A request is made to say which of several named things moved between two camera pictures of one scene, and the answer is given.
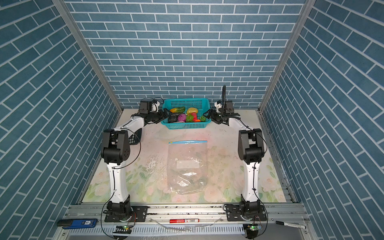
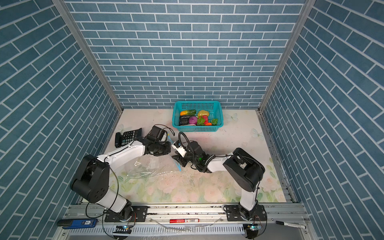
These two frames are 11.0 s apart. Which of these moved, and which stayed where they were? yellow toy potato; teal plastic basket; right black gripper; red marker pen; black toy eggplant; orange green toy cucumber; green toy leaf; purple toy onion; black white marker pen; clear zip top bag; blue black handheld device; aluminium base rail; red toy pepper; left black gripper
Moved: right black gripper; clear zip top bag; left black gripper; red toy pepper; black toy eggplant; teal plastic basket; yellow toy potato; purple toy onion; green toy leaf; orange green toy cucumber
Stayed: aluminium base rail; red marker pen; black white marker pen; blue black handheld device
